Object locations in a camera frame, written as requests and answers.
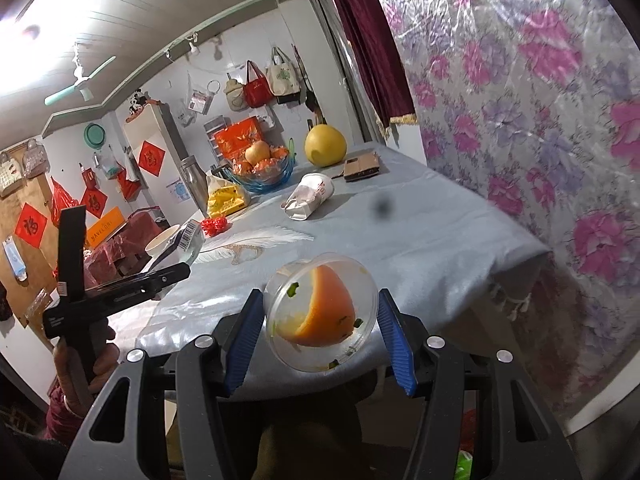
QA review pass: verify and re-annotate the red hanging handbag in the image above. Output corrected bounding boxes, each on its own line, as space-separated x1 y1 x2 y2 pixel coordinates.
243 60 274 108

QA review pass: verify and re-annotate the apple in bowl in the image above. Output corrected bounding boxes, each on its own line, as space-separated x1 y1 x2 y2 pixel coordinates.
244 140 271 166

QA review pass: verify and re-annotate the left hand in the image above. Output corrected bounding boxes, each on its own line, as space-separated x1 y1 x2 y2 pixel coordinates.
53 320 120 417

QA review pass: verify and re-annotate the yellow snack bag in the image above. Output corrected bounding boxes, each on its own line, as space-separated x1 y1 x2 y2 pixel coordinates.
206 174 250 218

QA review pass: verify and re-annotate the brown cardboard piece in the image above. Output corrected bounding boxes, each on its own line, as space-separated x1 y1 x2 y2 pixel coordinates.
334 152 381 182

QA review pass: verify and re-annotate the red plastic bag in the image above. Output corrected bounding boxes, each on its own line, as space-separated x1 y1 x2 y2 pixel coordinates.
51 179 79 228

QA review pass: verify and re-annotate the green ceiling fan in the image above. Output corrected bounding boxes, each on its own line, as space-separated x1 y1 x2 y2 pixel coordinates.
43 44 117 106

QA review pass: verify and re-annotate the orange gift box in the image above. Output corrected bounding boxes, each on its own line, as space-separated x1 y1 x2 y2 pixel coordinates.
210 116 262 159

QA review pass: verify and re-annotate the beige hanging tote bag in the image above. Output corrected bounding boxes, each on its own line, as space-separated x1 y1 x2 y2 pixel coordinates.
266 46 302 104

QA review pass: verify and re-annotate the dark red curtain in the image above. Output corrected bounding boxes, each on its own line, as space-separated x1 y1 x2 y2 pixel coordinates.
333 0 418 128

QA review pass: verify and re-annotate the white ceramic bowl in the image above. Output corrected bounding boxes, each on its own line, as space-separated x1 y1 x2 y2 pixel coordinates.
144 224 181 258

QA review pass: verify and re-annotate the red knotted string trash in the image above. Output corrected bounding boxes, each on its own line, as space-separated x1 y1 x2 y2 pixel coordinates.
200 216 230 237

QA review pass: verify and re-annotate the white paper cup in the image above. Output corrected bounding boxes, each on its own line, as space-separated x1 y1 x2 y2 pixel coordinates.
281 172 334 221

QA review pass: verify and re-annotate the light blue tablecloth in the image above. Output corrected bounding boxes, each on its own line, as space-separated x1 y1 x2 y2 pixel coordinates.
106 141 551 401

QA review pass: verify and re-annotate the clear container with orange peel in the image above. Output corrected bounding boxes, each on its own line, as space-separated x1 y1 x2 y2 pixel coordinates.
264 252 378 373

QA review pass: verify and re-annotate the blue glass fruit bowl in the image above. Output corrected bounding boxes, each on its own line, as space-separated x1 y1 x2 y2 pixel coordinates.
218 154 295 194

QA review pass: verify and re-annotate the yellow pomelo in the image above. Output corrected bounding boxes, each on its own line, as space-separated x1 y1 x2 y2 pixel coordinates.
304 124 347 168

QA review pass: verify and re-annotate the white refrigerator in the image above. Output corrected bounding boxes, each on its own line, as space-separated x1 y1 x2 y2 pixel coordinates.
124 102 200 224

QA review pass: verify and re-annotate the floral plastic wall cover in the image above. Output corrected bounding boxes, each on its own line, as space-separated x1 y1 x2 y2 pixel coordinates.
380 0 639 413

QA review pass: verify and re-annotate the steel thermos bottle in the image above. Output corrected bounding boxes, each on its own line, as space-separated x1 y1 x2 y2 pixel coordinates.
181 155 208 218

